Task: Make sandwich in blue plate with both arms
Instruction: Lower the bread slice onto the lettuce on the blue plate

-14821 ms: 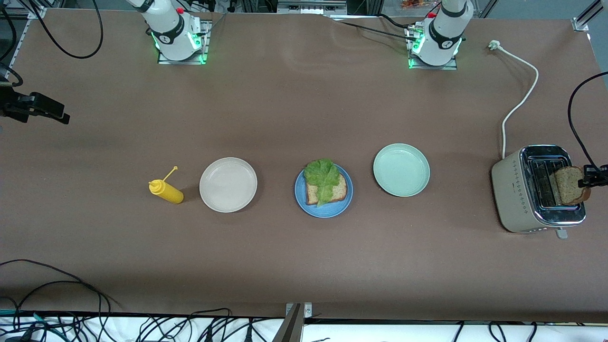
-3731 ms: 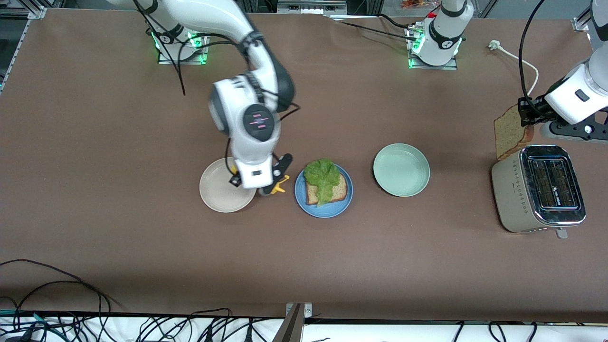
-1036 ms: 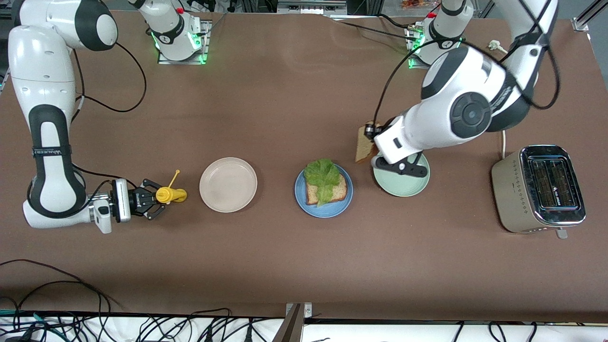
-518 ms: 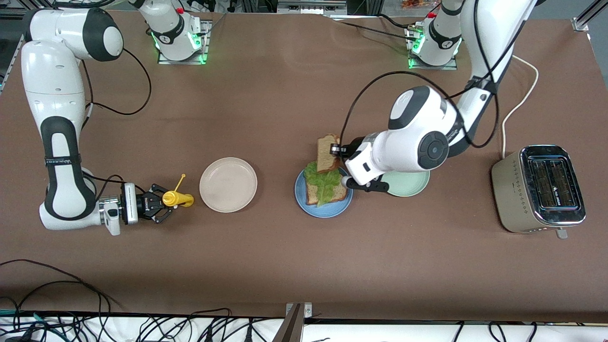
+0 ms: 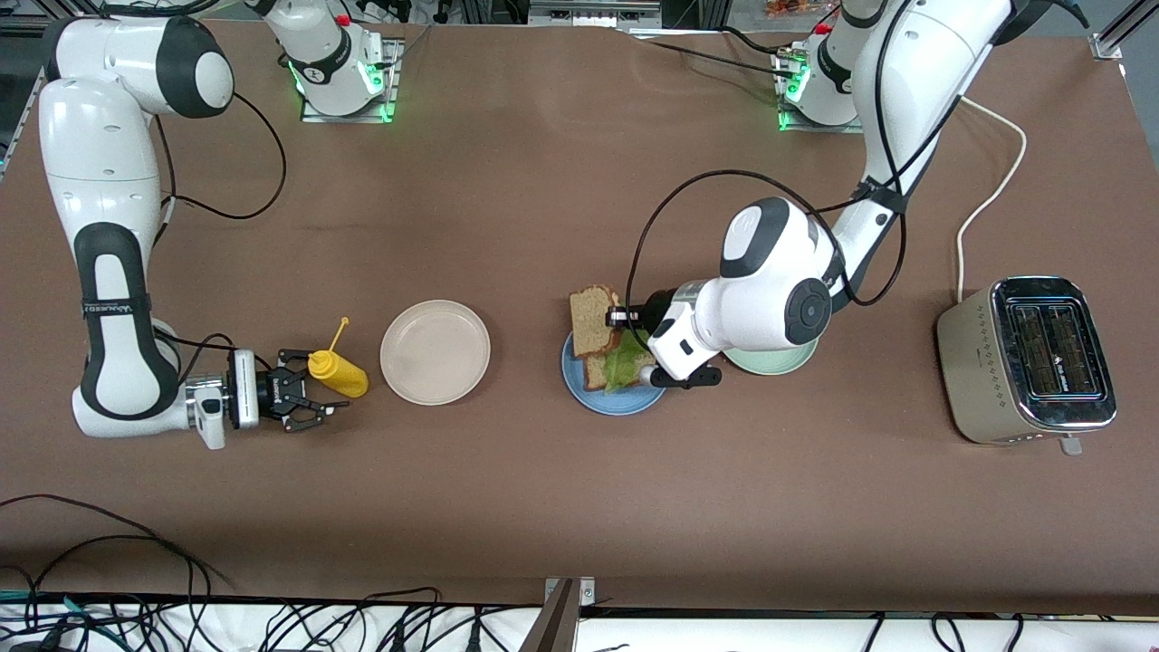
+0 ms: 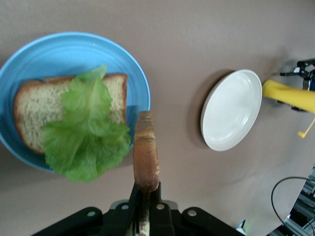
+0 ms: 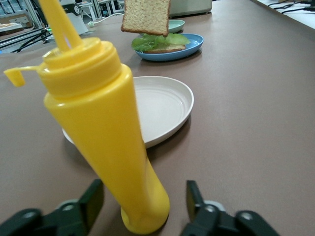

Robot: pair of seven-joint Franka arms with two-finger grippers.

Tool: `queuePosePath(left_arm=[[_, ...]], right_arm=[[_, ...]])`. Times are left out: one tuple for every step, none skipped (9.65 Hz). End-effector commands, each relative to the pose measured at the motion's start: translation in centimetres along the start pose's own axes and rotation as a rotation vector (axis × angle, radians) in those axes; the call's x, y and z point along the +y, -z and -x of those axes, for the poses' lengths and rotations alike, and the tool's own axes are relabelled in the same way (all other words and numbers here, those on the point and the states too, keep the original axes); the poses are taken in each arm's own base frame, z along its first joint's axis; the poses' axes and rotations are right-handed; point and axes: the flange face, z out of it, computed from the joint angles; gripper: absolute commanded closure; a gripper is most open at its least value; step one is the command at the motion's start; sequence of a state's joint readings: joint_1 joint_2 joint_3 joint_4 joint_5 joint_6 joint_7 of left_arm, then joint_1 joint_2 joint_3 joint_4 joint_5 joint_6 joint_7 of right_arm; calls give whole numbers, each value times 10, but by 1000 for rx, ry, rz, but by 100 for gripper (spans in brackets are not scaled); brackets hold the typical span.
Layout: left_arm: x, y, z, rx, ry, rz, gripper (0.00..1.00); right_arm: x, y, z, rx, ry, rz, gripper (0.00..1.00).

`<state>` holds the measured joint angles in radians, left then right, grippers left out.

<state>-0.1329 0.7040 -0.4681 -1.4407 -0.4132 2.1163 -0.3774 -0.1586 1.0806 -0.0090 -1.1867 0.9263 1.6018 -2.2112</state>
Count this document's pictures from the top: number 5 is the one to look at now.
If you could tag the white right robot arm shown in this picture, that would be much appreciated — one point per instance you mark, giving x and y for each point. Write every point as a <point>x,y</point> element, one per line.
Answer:
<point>100,181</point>

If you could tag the grey metal bar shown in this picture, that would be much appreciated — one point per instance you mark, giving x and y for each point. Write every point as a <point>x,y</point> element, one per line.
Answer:
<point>554,625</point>

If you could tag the beige and chrome toaster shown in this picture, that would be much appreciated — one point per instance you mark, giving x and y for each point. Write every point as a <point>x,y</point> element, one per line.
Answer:
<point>973,362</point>

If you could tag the brown bread slice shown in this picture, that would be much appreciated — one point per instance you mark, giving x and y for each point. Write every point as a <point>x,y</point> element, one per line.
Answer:
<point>593,321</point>
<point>596,373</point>

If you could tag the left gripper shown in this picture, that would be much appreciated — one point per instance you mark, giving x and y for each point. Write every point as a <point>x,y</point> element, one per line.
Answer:
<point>654,307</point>

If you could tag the perforated aluminium frame profile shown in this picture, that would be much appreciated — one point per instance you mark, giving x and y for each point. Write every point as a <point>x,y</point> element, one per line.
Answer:
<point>20,122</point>

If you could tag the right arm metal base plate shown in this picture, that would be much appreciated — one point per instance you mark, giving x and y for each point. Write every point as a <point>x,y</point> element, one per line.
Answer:
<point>349,119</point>

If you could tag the green lettuce leaf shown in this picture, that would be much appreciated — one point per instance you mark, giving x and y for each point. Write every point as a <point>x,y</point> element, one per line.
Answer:
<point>623,367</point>

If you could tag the pale green round plate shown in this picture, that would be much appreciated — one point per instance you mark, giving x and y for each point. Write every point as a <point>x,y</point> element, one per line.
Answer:
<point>770,364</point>

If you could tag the blue round plate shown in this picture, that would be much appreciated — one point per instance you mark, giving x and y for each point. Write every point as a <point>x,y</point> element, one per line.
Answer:
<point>579,389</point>

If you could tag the silver table edge bracket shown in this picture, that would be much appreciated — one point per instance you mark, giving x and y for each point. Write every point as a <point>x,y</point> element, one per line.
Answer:
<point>587,590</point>

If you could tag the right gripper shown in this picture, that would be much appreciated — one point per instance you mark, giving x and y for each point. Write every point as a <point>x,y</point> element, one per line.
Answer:
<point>272,393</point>

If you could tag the grey metal box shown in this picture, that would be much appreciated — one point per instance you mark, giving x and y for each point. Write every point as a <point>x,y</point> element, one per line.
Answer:
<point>593,13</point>

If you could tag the yellow mustard squeeze bottle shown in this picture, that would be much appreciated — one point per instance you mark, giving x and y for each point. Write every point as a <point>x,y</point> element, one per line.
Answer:
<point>344,376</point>

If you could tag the orange packaged item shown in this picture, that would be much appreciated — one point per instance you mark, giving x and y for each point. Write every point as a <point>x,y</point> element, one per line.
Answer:
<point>792,7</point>

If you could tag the beige round plate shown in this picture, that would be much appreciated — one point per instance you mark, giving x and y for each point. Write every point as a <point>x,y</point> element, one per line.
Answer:
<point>435,353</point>

